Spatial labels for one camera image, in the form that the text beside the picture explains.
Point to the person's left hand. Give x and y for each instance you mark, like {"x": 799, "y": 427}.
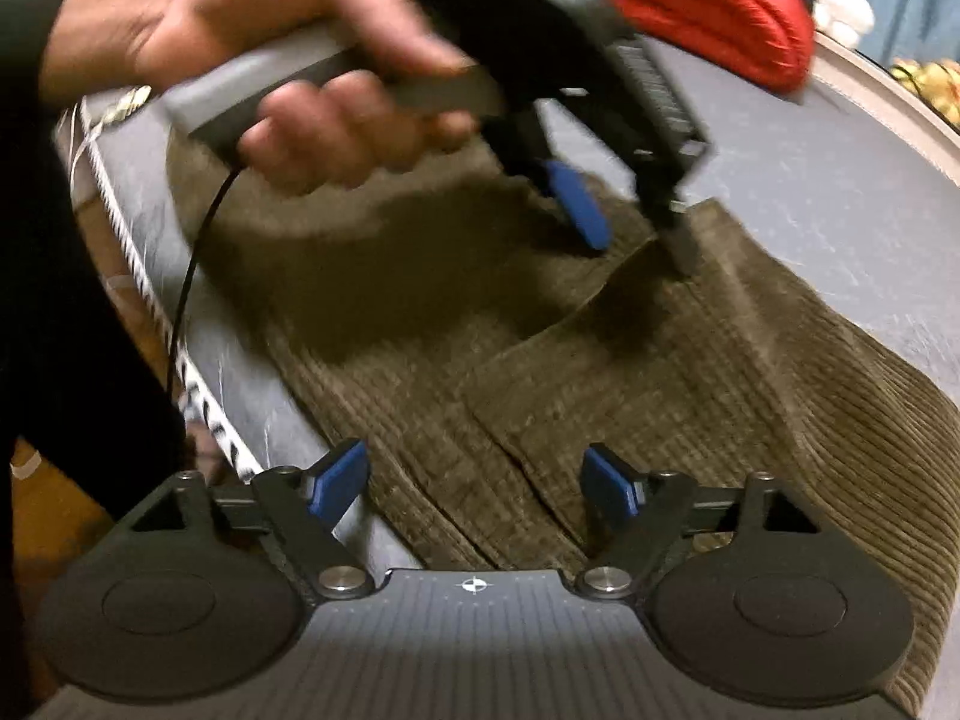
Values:
{"x": 247, "y": 7}

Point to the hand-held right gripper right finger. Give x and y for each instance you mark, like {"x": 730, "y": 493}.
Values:
{"x": 609, "y": 480}

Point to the grey headboard shelf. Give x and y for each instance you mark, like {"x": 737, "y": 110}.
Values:
{"x": 900, "y": 127}

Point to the yellow plush toy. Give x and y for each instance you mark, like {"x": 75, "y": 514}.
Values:
{"x": 930, "y": 86}

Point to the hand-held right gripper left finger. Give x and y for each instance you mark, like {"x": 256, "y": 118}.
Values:
{"x": 337, "y": 476}

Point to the person's left forearm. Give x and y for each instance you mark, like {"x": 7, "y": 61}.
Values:
{"x": 52, "y": 315}

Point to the white plush toy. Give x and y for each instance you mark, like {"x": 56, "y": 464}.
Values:
{"x": 844, "y": 11}

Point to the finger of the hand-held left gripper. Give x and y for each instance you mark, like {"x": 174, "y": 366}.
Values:
{"x": 581, "y": 202}
{"x": 675, "y": 232}

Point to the red cushion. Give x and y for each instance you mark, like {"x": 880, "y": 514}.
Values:
{"x": 697, "y": 7}

